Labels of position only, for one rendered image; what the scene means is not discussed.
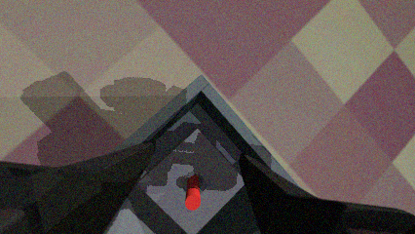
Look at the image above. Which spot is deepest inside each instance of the red peg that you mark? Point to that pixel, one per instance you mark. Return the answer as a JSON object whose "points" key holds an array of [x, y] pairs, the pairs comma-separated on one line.
{"points": [[193, 198]]}

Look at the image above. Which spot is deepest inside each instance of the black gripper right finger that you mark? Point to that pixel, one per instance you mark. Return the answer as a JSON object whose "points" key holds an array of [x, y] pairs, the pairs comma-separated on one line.
{"points": [[281, 207]]}

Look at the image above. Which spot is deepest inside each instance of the grey square plate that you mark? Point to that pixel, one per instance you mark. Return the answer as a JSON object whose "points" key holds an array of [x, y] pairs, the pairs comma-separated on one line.
{"points": [[193, 155]]}

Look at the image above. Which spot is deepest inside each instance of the dark grey open box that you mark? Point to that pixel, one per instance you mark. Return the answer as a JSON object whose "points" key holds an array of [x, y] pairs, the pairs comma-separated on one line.
{"points": [[199, 104]]}

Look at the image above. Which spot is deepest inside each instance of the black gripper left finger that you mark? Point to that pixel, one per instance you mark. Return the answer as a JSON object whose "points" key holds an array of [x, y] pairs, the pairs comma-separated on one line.
{"points": [[80, 198]]}

